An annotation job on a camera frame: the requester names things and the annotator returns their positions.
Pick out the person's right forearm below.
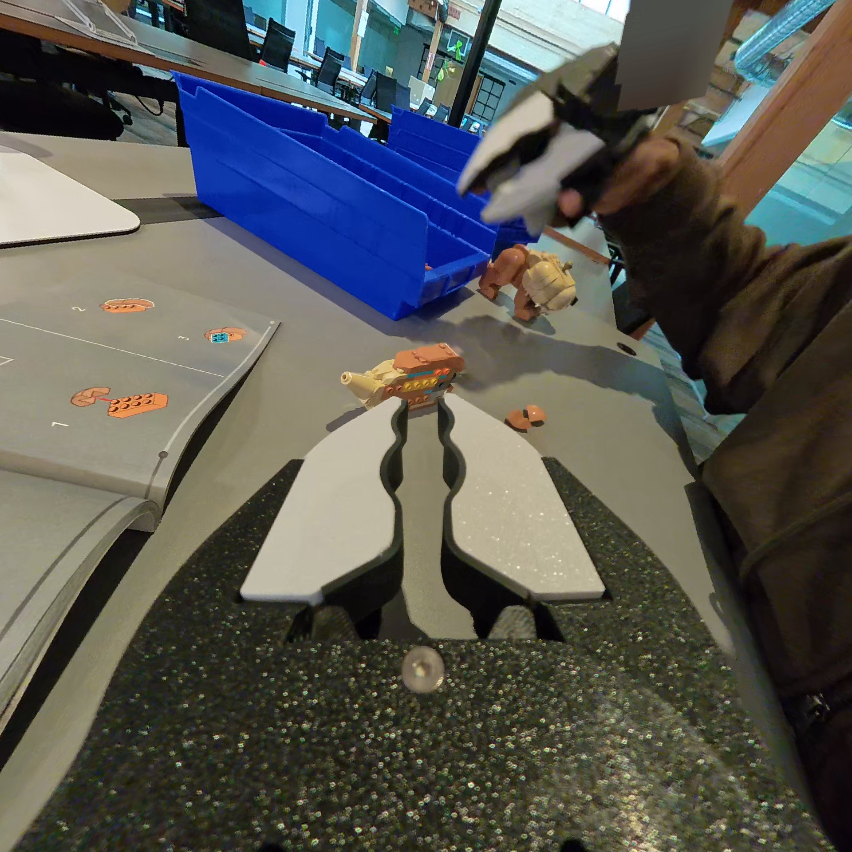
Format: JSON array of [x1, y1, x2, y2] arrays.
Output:
[[596, 137, 852, 414]]

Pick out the brown tan brick-built animal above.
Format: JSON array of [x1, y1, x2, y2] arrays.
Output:
[[478, 243, 578, 323]]

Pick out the row of black office chairs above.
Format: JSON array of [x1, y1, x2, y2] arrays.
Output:
[[183, 0, 453, 127]]

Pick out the brown tan brick-built model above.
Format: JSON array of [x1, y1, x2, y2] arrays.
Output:
[[341, 342, 467, 410]]

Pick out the clear acrylic stand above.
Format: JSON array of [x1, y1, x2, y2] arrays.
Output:
[[63, 0, 139, 47]]

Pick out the grey desk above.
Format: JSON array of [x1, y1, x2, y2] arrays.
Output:
[[0, 129, 800, 852]]

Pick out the long wooden table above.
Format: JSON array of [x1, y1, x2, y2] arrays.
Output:
[[0, 0, 377, 127]]

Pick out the person's right hand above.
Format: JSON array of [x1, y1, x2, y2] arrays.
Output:
[[555, 137, 680, 230]]

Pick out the black pole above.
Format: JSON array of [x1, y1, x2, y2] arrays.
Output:
[[447, 0, 504, 129]]

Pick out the black office chair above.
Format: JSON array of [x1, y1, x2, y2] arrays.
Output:
[[0, 30, 134, 142]]

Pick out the stack of blue bins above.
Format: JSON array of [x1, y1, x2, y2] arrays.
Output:
[[388, 103, 544, 246]]

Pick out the blue plastic bin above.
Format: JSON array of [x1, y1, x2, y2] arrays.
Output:
[[172, 69, 501, 322]]

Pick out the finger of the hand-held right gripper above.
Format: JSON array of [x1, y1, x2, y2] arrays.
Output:
[[480, 123, 603, 228], [458, 89, 560, 195]]

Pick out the white board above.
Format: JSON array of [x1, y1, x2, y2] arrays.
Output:
[[0, 150, 142, 249]]

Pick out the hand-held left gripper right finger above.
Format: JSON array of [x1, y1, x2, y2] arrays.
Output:
[[438, 395, 607, 604]]

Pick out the silver air duct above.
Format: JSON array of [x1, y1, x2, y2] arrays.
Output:
[[736, 0, 836, 76]]

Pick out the wooden post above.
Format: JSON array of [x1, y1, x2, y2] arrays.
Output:
[[716, 0, 852, 215]]

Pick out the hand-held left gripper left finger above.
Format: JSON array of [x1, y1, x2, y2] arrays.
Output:
[[239, 398, 408, 604]]

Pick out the grey open instruction booklet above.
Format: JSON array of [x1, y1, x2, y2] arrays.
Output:
[[0, 282, 282, 720]]

